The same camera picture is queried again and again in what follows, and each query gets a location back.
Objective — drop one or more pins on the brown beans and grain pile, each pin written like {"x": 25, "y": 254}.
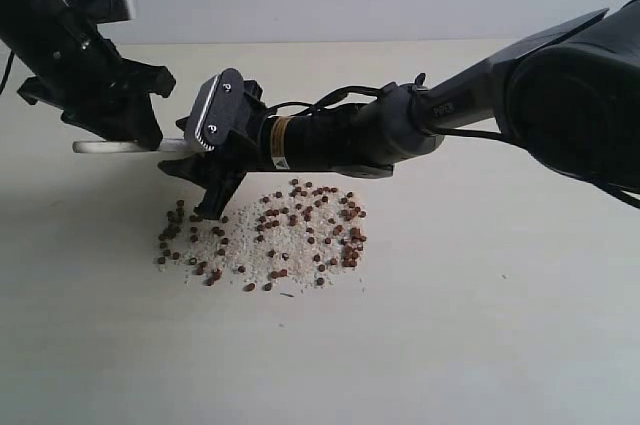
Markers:
{"x": 302, "y": 231}

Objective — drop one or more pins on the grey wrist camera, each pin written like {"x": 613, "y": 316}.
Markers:
{"x": 105, "y": 11}
{"x": 214, "y": 111}

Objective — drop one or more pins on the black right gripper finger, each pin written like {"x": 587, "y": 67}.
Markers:
{"x": 197, "y": 163}
{"x": 220, "y": 189}

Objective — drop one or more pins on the white wooden paint brush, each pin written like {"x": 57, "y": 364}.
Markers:
{"x": 119, "y": 147}

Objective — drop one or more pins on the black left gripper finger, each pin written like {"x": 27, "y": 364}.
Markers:
{"x": 137, "y": 78}
{"x": 133, "y": 120}

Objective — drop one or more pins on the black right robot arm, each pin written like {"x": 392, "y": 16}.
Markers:
{"x": 569, "y": 96}

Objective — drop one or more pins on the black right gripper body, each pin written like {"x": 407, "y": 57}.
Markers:
{"x": 240, "y": 150}

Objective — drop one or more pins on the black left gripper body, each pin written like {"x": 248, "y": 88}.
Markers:
{"x": 76, "y": 70}

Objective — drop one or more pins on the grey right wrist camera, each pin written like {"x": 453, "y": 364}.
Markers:
{"x": 214, "y": 111}

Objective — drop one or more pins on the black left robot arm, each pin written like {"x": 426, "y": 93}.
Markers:
{"x": 23, "y": 24}

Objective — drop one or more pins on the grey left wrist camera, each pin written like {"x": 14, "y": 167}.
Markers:
{"x": 105, "y": 11}

